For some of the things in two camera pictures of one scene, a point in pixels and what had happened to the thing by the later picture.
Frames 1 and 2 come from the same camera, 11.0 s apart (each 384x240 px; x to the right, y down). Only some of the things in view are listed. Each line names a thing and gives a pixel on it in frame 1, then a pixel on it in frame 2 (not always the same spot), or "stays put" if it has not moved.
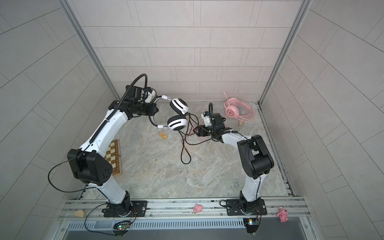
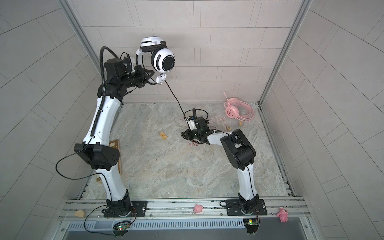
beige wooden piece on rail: x=79 y=213 stays put
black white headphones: x=176 y=122 to x=163 y=59
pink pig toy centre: x=198 y=208 stays put
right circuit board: x=251 y=224 stays put
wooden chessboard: x=113 y=154 stays put
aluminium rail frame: x=180 y=209 stays put
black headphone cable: x=184 y=142 to x=192 y=109
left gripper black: x=151 y=111 to x=139 y=72
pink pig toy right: x=283 y=215 stays put
